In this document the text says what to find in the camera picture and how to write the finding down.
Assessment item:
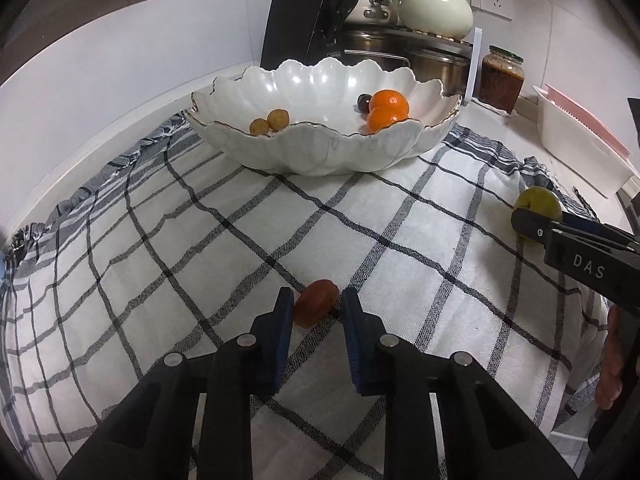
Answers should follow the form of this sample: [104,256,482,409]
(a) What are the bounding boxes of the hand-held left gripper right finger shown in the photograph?
[341,287,581,480]

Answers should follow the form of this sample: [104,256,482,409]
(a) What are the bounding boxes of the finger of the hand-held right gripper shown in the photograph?
[511,207,567,252]
[560,212,640,247]

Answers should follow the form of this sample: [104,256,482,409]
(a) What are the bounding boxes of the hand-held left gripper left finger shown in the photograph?
[57,287,296,480]

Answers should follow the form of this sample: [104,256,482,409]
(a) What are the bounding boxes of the green plum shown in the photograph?
[515,186,564,222]

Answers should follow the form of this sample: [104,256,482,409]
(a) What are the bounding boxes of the red-brown jujube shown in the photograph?
[294,280,339,327]

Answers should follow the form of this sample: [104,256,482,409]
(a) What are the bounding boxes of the orange mandarin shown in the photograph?
[370,89,411,117]
[366,106,408,134]

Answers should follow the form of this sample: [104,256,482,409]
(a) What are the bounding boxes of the white scalloped ceramic bowl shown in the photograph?
[184,56,463,177]

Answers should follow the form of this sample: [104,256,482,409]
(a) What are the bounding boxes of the person's right hand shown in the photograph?
[595,307,626,411]

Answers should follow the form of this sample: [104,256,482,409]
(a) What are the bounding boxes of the white plastic basin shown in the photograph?
[532,84,639,199]

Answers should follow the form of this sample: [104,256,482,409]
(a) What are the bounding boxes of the pink plastic colander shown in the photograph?
[545,83,632,157]

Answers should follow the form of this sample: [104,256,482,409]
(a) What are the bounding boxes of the black checked white cloth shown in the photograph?
[0,110,608,480]

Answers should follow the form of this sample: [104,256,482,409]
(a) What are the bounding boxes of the glass jar of red sauce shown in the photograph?
[479,45,527,115]

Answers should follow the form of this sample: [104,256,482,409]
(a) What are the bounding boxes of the steel pots on rack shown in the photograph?
[345,25,484,107]

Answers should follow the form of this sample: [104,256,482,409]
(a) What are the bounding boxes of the stainless steel pot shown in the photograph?
[404,42,474,97]
[342,30,412,70]

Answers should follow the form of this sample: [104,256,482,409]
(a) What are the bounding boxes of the white ceramic pot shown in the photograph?
[377,0,475,41]

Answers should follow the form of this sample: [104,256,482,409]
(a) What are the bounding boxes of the black knife block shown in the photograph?
[260,0,362,63]

